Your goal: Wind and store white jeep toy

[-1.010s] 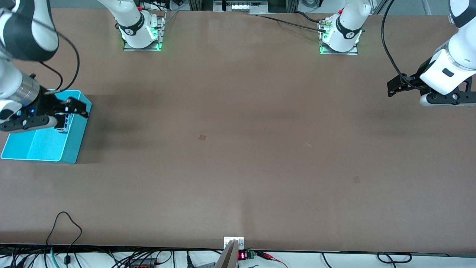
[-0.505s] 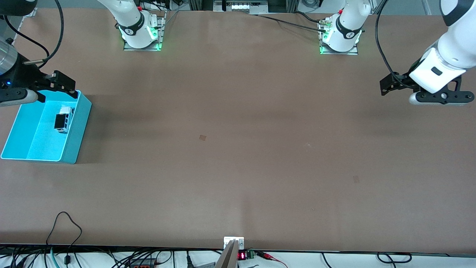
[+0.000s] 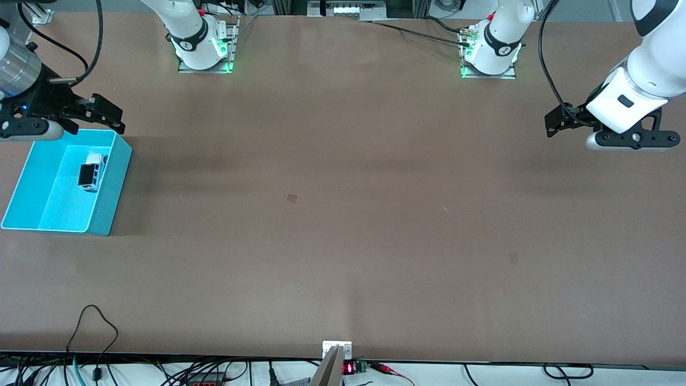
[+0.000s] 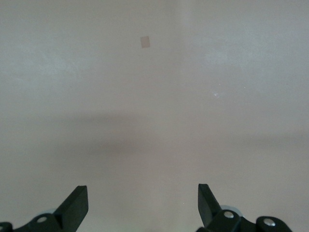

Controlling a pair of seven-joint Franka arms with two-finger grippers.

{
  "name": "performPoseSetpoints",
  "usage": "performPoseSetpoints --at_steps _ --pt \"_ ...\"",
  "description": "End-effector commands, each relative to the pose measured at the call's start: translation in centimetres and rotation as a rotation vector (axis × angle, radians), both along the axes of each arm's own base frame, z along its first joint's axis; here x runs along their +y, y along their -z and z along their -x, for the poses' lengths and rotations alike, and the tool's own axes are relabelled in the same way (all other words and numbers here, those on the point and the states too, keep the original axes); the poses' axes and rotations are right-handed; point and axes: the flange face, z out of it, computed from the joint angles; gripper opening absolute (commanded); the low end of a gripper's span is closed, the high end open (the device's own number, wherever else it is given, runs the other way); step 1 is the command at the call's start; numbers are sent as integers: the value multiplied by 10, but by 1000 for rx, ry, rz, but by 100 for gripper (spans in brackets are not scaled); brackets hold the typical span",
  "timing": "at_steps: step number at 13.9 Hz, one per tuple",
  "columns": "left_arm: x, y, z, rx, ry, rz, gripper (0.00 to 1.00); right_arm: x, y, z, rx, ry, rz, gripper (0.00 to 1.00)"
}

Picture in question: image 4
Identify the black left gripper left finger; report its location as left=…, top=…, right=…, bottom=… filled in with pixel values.
left=13, top=185, right=89, bottom=232

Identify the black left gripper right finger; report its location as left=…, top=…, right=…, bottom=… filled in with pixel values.
left=197, top=183, right=242, bottom=232

